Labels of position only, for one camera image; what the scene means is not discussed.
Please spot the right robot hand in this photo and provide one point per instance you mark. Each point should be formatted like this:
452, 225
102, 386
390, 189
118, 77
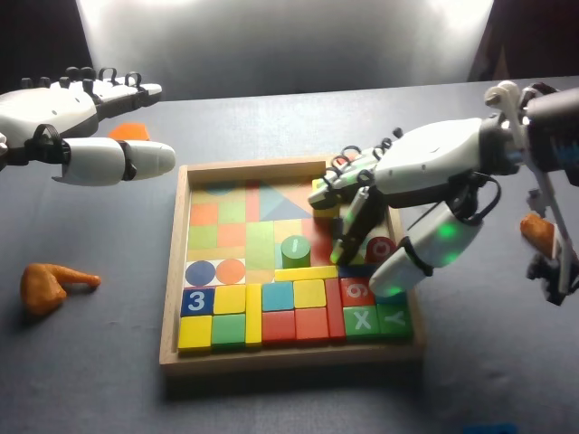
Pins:
429, 163

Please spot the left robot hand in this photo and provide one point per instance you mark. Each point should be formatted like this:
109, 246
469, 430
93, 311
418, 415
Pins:
45, 113

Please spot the green cylinder block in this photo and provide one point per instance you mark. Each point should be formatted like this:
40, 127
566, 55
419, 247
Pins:
295, 260

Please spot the red half-round block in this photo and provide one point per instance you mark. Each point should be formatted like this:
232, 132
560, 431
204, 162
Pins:
347, 159

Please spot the orange object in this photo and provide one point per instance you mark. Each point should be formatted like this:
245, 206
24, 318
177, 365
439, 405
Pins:
129, 131

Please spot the blue number three block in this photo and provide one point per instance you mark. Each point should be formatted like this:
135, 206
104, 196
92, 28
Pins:
196, 302

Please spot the black backdrop cloth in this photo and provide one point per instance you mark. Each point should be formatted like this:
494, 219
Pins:
40, 36

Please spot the orange fried food toy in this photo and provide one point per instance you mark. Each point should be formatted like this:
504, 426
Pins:
536, 233

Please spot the orange chicken wing toy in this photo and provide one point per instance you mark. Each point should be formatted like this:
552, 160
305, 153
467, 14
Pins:
45, 289

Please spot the plain wooden long bar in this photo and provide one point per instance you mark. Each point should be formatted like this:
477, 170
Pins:
253, 168

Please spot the wooden puzzle tray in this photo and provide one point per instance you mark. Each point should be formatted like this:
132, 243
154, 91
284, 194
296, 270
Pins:
294, 361

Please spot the grey table cloth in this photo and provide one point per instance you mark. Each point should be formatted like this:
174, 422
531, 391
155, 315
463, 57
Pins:
90, 384

